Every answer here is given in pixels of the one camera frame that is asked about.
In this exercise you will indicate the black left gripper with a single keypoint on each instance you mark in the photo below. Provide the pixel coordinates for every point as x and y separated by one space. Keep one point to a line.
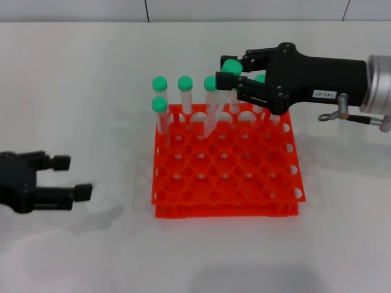
15 183

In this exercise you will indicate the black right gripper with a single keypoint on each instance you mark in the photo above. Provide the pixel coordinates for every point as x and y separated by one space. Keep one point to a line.
305 79

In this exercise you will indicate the clear test tube green cap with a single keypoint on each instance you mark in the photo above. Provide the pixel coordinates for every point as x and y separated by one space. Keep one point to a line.
235 108
230 66
275 119
210 83
260 78
185 83
159 104
160 83

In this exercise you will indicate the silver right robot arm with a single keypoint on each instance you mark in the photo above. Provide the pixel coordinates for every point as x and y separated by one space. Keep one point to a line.
377 82

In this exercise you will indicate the orange plastic test tube rack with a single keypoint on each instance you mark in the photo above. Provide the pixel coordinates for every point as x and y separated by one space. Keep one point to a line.
229 171

